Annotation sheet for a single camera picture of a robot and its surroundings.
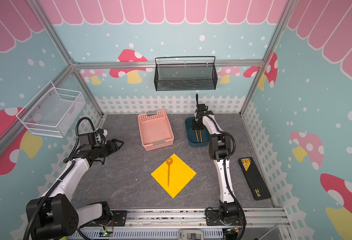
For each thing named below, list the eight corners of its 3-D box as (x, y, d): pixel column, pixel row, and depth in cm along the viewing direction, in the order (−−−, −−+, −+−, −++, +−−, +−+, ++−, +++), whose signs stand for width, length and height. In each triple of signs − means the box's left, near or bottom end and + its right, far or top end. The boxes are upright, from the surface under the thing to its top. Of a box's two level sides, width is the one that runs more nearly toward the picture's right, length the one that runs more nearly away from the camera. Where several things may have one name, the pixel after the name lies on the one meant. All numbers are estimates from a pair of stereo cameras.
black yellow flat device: (255, 200, 82) (257, 199, 79) (237, 160, 97) (238, 158, 95) (268, 198, 83) (271, 196, 80) (248, 158, 98) (250, 156, 95)
